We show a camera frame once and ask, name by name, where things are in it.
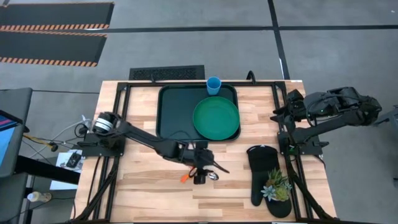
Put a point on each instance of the pale plastic bottle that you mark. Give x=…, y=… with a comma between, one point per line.
x=38, y=196

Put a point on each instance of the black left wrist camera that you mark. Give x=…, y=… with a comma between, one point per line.
x=199, y=179

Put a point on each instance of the white paper sheet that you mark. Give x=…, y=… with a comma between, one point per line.
x=60, y=159

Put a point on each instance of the black desk beam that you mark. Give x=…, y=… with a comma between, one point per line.
x=46, y=169

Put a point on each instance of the black floor vent grille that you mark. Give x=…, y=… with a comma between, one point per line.
x=166, y=73

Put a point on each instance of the black hazard-striped floor mat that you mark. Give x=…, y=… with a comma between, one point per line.
x=46, y=46
x=56, y=14

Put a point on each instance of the succulent plant in black pot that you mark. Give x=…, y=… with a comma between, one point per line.
x=276, y=186

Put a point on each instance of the computer monitor with blue screen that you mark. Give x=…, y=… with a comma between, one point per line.
x=6, y=140

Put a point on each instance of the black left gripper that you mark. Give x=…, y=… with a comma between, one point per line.
x=202, y=157

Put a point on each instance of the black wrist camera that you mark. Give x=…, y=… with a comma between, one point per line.
x=199, y=179
x=295, y=96

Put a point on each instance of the black handheld device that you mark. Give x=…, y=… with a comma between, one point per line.
x=74, y=160

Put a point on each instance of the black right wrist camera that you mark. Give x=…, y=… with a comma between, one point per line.
x=295, y=96

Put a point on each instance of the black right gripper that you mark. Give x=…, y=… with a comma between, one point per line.
x=298, y=110

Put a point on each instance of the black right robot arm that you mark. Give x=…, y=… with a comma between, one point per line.
x=326, y=124

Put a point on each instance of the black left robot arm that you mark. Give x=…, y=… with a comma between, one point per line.
x=146, y=140

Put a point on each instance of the blue plastic cup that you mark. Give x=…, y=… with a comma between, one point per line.
x=214, y=88

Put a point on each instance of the dark green plastic tray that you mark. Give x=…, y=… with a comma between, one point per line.
x=177, y=112

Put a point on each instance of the black metal table frame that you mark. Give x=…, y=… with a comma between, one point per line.
x=140, y=84

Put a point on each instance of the green plastic plate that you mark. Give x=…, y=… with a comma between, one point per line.
x=216, y=118

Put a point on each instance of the black oven mitt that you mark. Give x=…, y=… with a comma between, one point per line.
x=261, y=161

